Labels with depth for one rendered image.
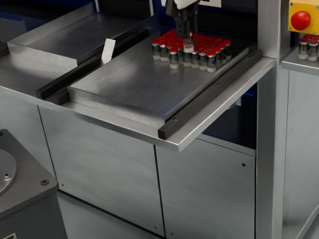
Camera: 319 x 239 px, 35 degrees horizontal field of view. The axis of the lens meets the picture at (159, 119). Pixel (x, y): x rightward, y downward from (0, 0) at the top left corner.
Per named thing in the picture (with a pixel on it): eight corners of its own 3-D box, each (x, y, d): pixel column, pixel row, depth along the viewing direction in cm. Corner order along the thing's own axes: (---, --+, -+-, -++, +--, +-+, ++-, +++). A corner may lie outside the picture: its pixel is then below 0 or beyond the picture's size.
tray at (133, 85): (160, 43, 134) (159, 31, 132) (248, 61, 120) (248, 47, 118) (70, 100, 112) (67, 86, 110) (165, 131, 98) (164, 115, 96)
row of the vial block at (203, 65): (156, 55, 127) (154, 38, 125) (218, 69, 118) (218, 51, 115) (151, 59, 126) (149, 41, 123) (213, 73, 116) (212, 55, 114)
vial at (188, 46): (187, 48, 112) (185, 30, 110) (195, 49, 111) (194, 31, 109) (182, 52, 111) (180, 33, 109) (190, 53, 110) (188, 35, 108)
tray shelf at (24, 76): (83, 15, 164) (82, 10, 163) (286, 53, 126) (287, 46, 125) (-43, 78, 132) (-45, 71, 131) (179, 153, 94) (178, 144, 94)
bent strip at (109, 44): (110, 59, 128) (107, 38, 125) (119, 61, 127) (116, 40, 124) (71, 83, 119) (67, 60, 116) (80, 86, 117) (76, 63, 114)
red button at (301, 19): (295, 24, 112) (296, 6, 110) (313, 26, 110) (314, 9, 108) (288, 30, 110) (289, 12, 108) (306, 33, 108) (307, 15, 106)
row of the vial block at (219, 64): (161, 52, 129) (160, 35, 126) (223, 65, 119) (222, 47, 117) (156, 55, 127) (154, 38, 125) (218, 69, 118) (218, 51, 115)
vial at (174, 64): (173, 64, 122) (172, 46, 120) (181, 66, 121) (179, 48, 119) (168, 68, 121) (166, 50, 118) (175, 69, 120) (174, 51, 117)
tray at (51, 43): (93, 12, 160) (91, 1, 158) (160, 23, 146) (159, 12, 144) (9, 53, 138) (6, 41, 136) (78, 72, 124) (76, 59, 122)
